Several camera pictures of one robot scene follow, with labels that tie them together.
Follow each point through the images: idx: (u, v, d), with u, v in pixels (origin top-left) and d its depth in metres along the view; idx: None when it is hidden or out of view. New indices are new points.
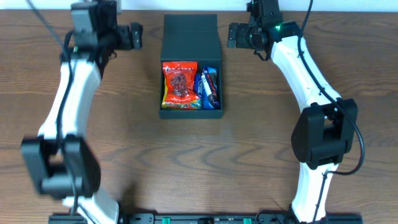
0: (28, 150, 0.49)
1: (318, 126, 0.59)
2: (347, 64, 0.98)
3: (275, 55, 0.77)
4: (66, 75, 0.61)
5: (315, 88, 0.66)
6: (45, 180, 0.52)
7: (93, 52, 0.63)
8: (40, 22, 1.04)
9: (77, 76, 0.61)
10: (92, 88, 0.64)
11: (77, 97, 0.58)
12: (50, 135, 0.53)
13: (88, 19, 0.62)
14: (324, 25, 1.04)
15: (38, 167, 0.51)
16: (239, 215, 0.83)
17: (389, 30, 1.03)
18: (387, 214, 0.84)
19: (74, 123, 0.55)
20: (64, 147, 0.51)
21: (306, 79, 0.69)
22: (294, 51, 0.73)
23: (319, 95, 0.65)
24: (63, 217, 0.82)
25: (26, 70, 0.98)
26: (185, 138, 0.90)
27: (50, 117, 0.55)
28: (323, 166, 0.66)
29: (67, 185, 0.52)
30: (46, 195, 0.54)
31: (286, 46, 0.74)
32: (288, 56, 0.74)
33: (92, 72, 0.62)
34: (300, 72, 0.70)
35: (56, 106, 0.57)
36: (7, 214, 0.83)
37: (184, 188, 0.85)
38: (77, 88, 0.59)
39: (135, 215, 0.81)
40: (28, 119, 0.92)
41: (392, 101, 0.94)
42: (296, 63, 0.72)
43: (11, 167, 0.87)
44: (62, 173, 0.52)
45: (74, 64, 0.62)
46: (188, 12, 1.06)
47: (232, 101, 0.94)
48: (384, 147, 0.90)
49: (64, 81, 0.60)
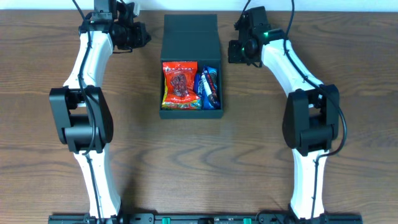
0: (56, 98, 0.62)
1: (303, 110, 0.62)
2: (347, 64, 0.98)
3: (265, 57, 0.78)
4: (85, 44, 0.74)
5: (298, 78, 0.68)
6: (67, 129, 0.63)
7: (107, 25, 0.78)
8: (40, 21, 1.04)
9: (94, 46, 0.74)
10: (106, 57, 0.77)
11: (93, 60, 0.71)
12: (73, 88, 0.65)
13: (107, 4, 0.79)
14: (324, 25, 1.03)
15: (63, 108, 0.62)
16: (239, 215, 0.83)
17: (389, 30, 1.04)
18: (386, 214, 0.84)
19: (93, 78, 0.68)
20: (87, 95, 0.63)
21: (291, 71, 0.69)
22: (280, 50, 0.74)
23: (303, 83, 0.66)
24: (64, 216, 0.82)
25: (26, 70, 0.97)
26: (185, 138, 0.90)
27: (73, 74, 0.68)
28: (314, 152, 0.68)
29: (86, 131, 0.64)
30: (67, 143, 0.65)
31: (273, 46, 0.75)
32: (274, 55, 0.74)
33: (106, 42, 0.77)
34: (286, 67, 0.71)
35: (78, 67, 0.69)
36: (9, 214, 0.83)
37: (184, 188, 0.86)
38: (94, 53, 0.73)
39: (135, 215, 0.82)
40: (28, 119, 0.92)
41: (392, 101, 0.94)
42: (283, 60, 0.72)
43: (11, 167, 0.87)
44: (82, 124, 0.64)
45: (93, 33, 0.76)
46: (188, 12, 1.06)
47: (232, 101, 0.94)
48: (384, 147, 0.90)
49: (84, 46, 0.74)
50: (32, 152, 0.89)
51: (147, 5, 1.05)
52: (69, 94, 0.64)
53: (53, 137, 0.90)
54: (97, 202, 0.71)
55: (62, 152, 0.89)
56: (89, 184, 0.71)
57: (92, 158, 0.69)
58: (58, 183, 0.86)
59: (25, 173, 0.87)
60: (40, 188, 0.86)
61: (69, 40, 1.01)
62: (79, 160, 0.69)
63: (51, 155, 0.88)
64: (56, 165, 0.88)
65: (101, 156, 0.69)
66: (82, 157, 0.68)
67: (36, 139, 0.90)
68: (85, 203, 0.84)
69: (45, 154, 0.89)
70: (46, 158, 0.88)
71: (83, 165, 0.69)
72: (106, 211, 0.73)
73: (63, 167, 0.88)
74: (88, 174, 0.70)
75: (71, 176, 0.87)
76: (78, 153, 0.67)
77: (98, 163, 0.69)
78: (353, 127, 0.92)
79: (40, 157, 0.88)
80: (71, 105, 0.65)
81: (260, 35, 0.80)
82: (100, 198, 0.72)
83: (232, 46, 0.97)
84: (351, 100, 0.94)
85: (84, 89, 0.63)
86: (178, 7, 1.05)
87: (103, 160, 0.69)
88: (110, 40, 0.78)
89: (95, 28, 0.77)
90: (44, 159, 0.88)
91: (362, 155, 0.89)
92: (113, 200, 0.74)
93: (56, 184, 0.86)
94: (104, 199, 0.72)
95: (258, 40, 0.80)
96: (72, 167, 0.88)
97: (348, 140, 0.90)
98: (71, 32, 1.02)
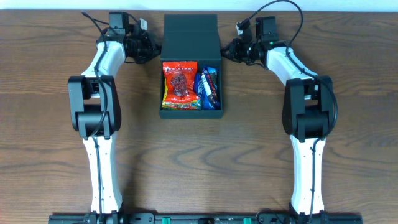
0: (75, 83, 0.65)
1: (299, 96, 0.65)
2: (347, 64, 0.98)
3: (269, 61, 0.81)
4: (101, 49, 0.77)
5: (296, 70, 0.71)
6: (80, 115, 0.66)
7: (121, 38, 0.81)
8: (39, 21, 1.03)
9: (109, 50, 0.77)
10: (118, 63, 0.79)
11: (107, 60, 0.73)
12: (89, 76, 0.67)
13: (121, 20, 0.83)
14: (325, 25, 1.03)
15: (79, 93, 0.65)
16: (239, 215, 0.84)
17: (390, 30, 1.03)
18: (385, 214, 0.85)
19: (106, 73, 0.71)
20: (104, 83, 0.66)
21: (291, 68, 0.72)
22: (281, 52, 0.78)
23: (301, 74, 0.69)
24: (64, 217, 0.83)
25: (26, 71, 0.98)
26: (185, 138, 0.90)
27: (88, 69, 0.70)
28: (310, 139, 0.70)
29: (97, 117, 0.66)
30: (79, 129, 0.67)
31: (277, 51, 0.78)
32: (277, 58, 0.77)
33: (120, 48, 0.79)
34: (286, 66, 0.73)
35: (92, 63, 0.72)
36: (10, 214, 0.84)
37: (184, 188, 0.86)
38: (108, 56, 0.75)
39: (135, 215, 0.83)
40: (28, 119, 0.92)
41: (392, 101, 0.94)
42: (284, 61, 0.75)
43: (11, 167, 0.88)
44: (94, 111, 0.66)
45: (108, 42, 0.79)
46: (188, 11, 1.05)
47: (232, 101, 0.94)
48: (384, 147, 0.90)
49: (101, 51, 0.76)
50: (32, 152, 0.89)
51: (147, 4, 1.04)
52: (86, 81, 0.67)
53: (52, 137, 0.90)
54: (99, 194, 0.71)
55: (61, 152, 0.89)
56: (94, 174, 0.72)
57: (100, 145, 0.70)
58: (58, 183, 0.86)
59: (25, 173, 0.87)
60: (40, 188, 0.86)
61: (69, 40, 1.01)
62: (87, 146, 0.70)
63: (51, 155, 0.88)
64: (56, 165, 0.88)
65: (109, 142, 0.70)
66: (91, 142, 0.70)
67: (37, 140, 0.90)
68: (86, 203, 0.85)
69: (45, 154, 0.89)
70: (46, 158, 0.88)
71: (91, 153, 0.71)
72: (106, 206, 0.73)
73: (63, 167, 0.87)
74: (95, 163, 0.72)
75: (71, 176, 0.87)
76: (87, 138, 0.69)
77: (104, 151, 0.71)
78: (353, 127, 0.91)
79: (40, 157, 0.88)
80: (85, 95, 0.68)
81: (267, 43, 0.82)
82: (103, 191, 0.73)
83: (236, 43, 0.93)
84: (352, 100, 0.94)
85: (100, 78, 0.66)
86: (178, 6, 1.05)
87: (110, 148, 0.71)
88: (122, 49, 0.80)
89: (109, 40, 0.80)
90: (44, 159, 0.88)
91: (362, 155, 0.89)
92: (115, 194, 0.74)
93: (56, 184, 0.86)
94: (107, 192, 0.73)
95: (263, 48, 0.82)
96: (72, 167, 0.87)
97: (348, 140, 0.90)
98: (71, 31, 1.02)
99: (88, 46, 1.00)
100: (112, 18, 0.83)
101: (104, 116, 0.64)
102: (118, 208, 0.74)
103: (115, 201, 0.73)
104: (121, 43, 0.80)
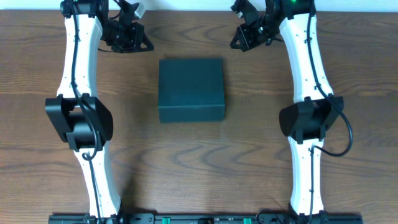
0: (53, 109, 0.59)
1: (304, 117, 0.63)
2: (347, 64, 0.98)
3: (283, 30, 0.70)
4: (72, 36, 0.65)
5: (312, 80, 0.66)
6: (67, 131, 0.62)
7: (93, 4, 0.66)
8: (39, 21, 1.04)
9: (82, 37, 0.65)
10: (97, 43, 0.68)
11: (83, 58, 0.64)
12: (68, 96, 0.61)
13: None
14: (325, 25, 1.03)
15: (60, 118, 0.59)
16: (239, 215, 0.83)
17: (389, 30, 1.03)
18: (385, 213, 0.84)
19: (88, 83, 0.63)
20: (85, 104, 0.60)
21: (307, 71, 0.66)
22: (303, 33, 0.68)
23: (314, 89, 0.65)
24: (64, 216, 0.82)
25: (27, 71, 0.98)
26: (185, 138, 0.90)
27: (64, 79, 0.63)
28: (309, 140, 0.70)
29: (86, 130, 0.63)
30: (68, 144, 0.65)
31: (297, 25, 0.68)
32: (295, 38, 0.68)
33: (96, 30, 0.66)
34: (303, 61, 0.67)
35: (68, 71, 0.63)
36: (9, 214, 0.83)
37: (184, 188, 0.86)
38: (83, 48, 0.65)
39: (135, 215, 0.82)
40: (28, 120, 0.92)
41: (392, 101, 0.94)
42: (302, 51, 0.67)
43: (12, 167, 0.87)
44: (82, 127, 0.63)
45: (78, 17, 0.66)
46: (188, 11, 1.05)
47: (233, 100, 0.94)
48: (384, 147, 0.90)
49: (72, 40, 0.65)
50: (32, 153, 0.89)
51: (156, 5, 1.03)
52: (65, 102, 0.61)
53: (53, 137, 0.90)
54: (96, 201, 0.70)
55: (61, 152, 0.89)
56: (89, 183, 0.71)
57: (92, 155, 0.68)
58: (58, 183, 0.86)
59: (25, 173, 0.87)
60: (40, 188, 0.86)
61: None
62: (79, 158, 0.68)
63: (51, 155, 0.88)
64: (56, 165, 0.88)
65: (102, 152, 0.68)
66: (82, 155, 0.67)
67: (37, 140, 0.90)
68: (86, 202, 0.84)
69: (45, 154, 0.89)
70: (46, 158, 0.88)
71: (83, 163, 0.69)
72: (106, 211, 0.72)
73: (63, 167, 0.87)
74: (88, 172, 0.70)
75: (71, 177, 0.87)
76: (78, 152, 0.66)
77: (98, 161, 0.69)
78: (353, 126, 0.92)
79: (40, 158, 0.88)
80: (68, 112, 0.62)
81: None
82: (100, 197, 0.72)
83: (244, 31, 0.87)
84: (352, 100, 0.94)
85: (81, 99, 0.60)
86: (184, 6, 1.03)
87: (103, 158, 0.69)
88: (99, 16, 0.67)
89: (78, 7, 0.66)
90: (43, 159, 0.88)
91: (362, 155, 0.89)
92: (112, 200, 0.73)
93: (56, 184, 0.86)
94: (104, 198, 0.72)
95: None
96: (73, 167, 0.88)
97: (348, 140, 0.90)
98: None
99: None
100: None
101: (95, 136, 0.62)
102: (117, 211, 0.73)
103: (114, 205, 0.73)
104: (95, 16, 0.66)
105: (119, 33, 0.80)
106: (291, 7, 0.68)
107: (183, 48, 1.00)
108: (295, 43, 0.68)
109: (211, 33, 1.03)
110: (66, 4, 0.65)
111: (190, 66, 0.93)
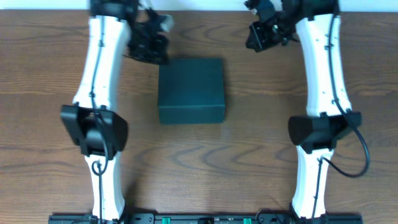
0: (69, 116, 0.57)
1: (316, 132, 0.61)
2: (347, 64, 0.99)
3: (301, 31, 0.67)
4: (97, 40, 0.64)
5: (330, 93, 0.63)
6: (80, 137, 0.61)
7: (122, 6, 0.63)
8: (38, 21, 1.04)
9: (107, 42, 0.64)
10: (122, 51, 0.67)
11: (106, 64, 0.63)
12: (84, 104, 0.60)
13: None
14: None
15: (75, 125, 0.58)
16: (239, 215, 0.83)
17: (389, 30, 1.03)
18: (385, 213, 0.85)
19: (107, 90, 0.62)
20: (99, 117, 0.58)
21: (324, 82, 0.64)
22: (323, 39, 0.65)
23: (332, 104, 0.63)
24: (64, 216, 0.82)
25: (26, 71, 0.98)
26: (185, 139, 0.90)
27: (82, 84, 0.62)
28: (319, 151, 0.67)
29: (100, 140, 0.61)
30: (80, 149, 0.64)
31: (318, 30, 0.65)
32: (313, 43, 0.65)
33: (121, 37, 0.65)
34: (321, 70, 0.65)
35: (89, 76, 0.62)
36: (9, 214, 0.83)
37: (184, 188, 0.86)
38: (107, 54, 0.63)
39: (135, 215, 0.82)
40: (28, 120, 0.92)
41: (392, 101, 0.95)
42: (321, 58, 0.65)
43: (12, 167, 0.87)
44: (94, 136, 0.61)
45: (104, 20, 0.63)
46: (188, 10, 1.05)
47: (233, 101, 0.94)
48: (384, 147, 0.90)
49: (96, 45, 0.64)
50: (32, 152, 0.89)
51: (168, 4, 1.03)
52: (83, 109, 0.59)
53: (53, 137, 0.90)
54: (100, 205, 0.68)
55: (61, 152, 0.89)
56: (95, 188, 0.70)
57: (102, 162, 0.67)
58: (58, 183, 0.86)
59: (25, 173, 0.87)
60: (40, 188, 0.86)
61: (68, 40, 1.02)
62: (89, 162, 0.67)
63: (51, 155, 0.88)
64: (56, 165, 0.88)
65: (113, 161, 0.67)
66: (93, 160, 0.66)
67: (36, 140, 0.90)
68: (86, 202, 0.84)
69: (45, 154, 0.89)
70: (46, 158, 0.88)
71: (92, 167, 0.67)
72: (107, 214, 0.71)
73: (63, 167, 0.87)
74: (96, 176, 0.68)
75: (71, 177, 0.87)
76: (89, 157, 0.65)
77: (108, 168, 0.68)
78: None
79: (40, 157, 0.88)
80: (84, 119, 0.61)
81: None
82: (104, 201, 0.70)
83: (257, 28, 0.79)
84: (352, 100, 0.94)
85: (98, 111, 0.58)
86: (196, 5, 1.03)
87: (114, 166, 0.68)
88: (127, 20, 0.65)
89: (105, 8, 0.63)
90: (43, 159, 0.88)
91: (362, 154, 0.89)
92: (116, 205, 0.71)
93: (56, 185, 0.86)
94: (109, 203, 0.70)
95: None
96: (73, 167, 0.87)
97: (347, 140, 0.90)
98: (70, 31, 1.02)
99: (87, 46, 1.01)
100: None
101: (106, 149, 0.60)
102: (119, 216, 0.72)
103: (117, 208, 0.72)
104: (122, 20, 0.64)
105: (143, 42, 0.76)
106: (313, 6, 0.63)
107: (184, 48, 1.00)
108: (314, 50, 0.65)
109: (211, 33, 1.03)
110: (94, 4, 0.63)
111: (203, 71, 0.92)
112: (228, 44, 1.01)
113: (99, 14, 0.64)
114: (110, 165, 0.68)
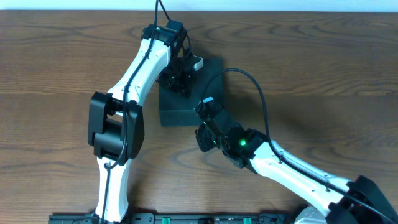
0: (96, 104, 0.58)
1: None
2: (346, 64, 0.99)
3: (260, 172, 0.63)
4: (143, 53, 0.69)
5: (318, 188, 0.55)
6: (98, 133, 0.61)
7: (170, 37, 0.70)
8: (40, 21, 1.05)
9: (152, 56, 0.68)
10: (160, 71, 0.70)
11: (146, 72, 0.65)
12: (116, 98, 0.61)
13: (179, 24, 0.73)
14: (324, 25, 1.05)
15: (99, 117, 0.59)
16: (239, 215, 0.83)
17: (389, 30, 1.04)
18: None
19: (138, 94, 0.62)
20: (127, 112, 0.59)
21: (306, 186, 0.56)
22: (273, 158, 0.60)
23: (328, 192, 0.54)
24: (64, 216, 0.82)
25: (27, 71, 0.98)
26: (185, 139, 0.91)
27: (120, 83, 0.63)
28: None
29: (119, 140, 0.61)
30: (94, 147, 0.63)
31: (262, 156, 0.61)
32: (270, 168, 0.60)
33: (165, 55, 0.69)
34: (295, 180, 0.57)
35: (127, 78, 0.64)
36: (9, 214, 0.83)
37: (184, 188, 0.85)
38: (149, 65, 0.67)
39: (135, 215, 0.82)
40: (28, 120, 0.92)
41: (392, 101, 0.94)
42: (289, 172, 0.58)
43: (12, 167, 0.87)
44: (112, 134, 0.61)
45: (153, 40, 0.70)
46: (188, 10, 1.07)
47: (233, 101, 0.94)
48: (386, 147, 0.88)
49: (142, 55, 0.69)
50: (32, 152, 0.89)
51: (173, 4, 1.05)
52: (111, 102, 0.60)
53: (53, 137, 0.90)
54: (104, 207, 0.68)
55: (61, 152, 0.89)
56: (101, 190, 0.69)
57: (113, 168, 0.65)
58: (58, 183, 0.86)
59: (24, 173, 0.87)
60: (39, 188, 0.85)
61: (69, 40, 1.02)
62: (100, 164, 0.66)
63: (51, 155, 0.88)
64: (55, 164, 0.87)
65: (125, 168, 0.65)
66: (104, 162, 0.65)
67: (36, 139, 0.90)
68: (85, 203, 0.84)
69: (45, 153, 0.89)
70: (46, 158, 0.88)
71: (101, 168, 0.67)
72: (110, 215, 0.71)
73: (63, 167, 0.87)
74: (105, 179, 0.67)
75: (70, 177, 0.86)
76: (101, 158, 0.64)
77: (117, 174, 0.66)
78: (353, 126, 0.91)
79: (39, 157, 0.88)
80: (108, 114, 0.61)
81: (240, 154, 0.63)
82: (109, 203, 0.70)
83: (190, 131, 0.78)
84: (351, 100, 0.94)
85: (127, 106, 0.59)
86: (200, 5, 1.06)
87: (123, 172, 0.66)
88: (171, 50, 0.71)
89: (157, 33, 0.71)
90: (43, 159, 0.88)
91: (362, 155, 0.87)
92: (119, 207, 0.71)
93: (55, 184, 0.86)
94: (112, 205, 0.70)
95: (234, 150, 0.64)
96: (72, 167, 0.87)
97: (348, 140, 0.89)
98: (71, 32, 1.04)
99: (88, 46, 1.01)
100: (183, 29, 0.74)
101: (124, 148, 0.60)
102: (120, 219, 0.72)
103: (120, 211, 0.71)
104: (168, 46, 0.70)
105: (174, 75, 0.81)
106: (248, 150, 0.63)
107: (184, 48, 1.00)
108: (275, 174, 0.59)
109: (211, 33, 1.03)
110: (148, 29, 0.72)
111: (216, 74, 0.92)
112: (228, 44, 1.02)
113: (150, 36, 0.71)
114: (119, 172, 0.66)
